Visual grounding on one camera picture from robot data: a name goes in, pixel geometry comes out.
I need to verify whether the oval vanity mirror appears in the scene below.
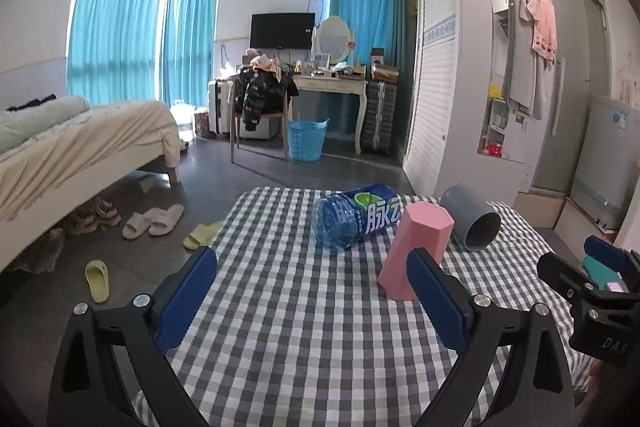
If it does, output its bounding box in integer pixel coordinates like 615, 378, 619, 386
311, 16, 357, 70

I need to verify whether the white vanity desk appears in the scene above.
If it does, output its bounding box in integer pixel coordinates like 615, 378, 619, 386
289, 71, 371, 154

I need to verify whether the pink hexagonal cup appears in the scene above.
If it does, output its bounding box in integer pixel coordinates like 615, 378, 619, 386
377, 202, 455, 301

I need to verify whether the beige bed sheet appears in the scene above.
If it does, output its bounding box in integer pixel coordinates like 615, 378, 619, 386
0, 99, 181, 224

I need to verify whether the grey hanging garment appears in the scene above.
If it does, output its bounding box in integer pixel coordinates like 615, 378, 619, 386
504, 0, 545, 120

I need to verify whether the wide blue curtain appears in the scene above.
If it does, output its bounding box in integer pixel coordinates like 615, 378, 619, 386
66, 0, 164, 108

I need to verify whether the grey checkered tablecloth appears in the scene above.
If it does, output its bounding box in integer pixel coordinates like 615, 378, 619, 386
131, 186, 601, 427

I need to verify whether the silver ribbed suitcase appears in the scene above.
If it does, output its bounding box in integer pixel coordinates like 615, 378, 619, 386
360, 80, 398, 157

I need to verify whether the wooden chair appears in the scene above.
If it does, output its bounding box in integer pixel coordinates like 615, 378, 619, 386
229, 74, 297, 164

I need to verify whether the flat cardboard sheet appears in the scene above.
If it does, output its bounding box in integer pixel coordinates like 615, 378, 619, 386
514, 190, 569, 229

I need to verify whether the teal object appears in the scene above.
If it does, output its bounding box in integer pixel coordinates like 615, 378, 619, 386
581, 256, 626, 294

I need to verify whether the pair of sneakers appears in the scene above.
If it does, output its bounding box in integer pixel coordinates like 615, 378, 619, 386
64, 201, 123, 236

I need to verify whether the pink hanging towel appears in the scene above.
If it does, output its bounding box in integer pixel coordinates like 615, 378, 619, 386
529, 0, 559, 63

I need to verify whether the blue plastic drink bottle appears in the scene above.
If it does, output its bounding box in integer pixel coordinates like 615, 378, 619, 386
312, 184, 404, 251

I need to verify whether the narrow blue curtain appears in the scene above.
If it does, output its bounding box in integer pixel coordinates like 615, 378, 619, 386
159, 0, 223, 108

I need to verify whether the dark cloth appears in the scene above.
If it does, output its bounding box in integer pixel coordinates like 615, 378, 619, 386
5, 94, 58, 112

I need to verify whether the dark blue curtain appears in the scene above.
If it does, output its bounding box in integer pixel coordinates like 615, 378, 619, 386
327, 0, 410, 148

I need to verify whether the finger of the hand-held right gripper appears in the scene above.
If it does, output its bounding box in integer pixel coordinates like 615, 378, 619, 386
583, 235, 640, 280
536, 251, 608, 312

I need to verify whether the white slipper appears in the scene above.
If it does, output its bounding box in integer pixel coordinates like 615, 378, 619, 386
122, 212, 154, 242
148, 203, 186, 237

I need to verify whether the pile of light clothes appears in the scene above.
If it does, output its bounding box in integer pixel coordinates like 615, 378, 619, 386
249, 54, 287, 76

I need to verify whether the black television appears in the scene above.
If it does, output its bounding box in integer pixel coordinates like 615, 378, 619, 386
249, 12, 316, 50

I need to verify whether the green slipper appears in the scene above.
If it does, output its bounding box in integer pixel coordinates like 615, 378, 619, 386
84, 259, 110, 304
182, 220, 225, 251

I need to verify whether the blue laundry basket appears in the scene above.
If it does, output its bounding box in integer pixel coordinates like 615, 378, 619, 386
287, 117, 330, 164

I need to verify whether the grey round cup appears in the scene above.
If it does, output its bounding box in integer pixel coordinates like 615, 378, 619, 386
440, 184, 502, 253

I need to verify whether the brown cardboard box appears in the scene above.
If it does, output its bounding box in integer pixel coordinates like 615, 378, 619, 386
369, 63, 401, 83

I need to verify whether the white louvered wardrobe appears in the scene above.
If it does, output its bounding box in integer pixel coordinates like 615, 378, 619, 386
401, 0, 532, 209

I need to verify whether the pale green quilt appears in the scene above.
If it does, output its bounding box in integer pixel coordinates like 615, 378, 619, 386
0, 95, 91, 154

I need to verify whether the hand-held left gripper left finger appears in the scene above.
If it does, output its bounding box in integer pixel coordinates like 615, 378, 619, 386
47, 246, 221, 427

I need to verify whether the black patterned jacket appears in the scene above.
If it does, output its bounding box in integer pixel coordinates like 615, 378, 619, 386
232, 66, 300, 132

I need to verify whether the white refrigerator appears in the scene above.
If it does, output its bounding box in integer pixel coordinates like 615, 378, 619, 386
570, 92, 640, 234

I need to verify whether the grey sliding door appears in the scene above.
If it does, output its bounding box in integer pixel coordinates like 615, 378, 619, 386
530, 0, 627, 198

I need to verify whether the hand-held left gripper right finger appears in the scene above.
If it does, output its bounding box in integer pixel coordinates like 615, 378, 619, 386
405, 248, 581, 427

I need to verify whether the white suitcase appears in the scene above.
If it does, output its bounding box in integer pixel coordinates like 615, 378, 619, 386
207, 78, 237, 139

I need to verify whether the bed with beige cover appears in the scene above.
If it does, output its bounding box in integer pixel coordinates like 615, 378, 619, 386
0, 127, 182, 280

